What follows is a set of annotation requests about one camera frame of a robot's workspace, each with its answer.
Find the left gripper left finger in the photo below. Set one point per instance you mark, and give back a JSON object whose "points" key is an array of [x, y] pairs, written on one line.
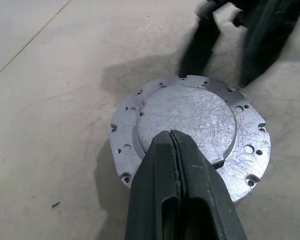
{"points": [[150, 190]]}

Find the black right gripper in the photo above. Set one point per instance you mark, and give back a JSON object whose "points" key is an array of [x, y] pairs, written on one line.
{"points": [[241, 22]]}

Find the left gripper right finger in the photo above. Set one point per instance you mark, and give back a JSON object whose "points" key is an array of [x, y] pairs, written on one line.
{"points": [[205, 192]]}

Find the silver motor end cap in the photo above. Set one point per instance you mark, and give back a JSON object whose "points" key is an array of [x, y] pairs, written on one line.
{"points": [[190, 112]]}

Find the small dark debris speck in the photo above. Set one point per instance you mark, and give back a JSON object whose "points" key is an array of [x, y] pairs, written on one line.
{"points": [[55, 205]]}

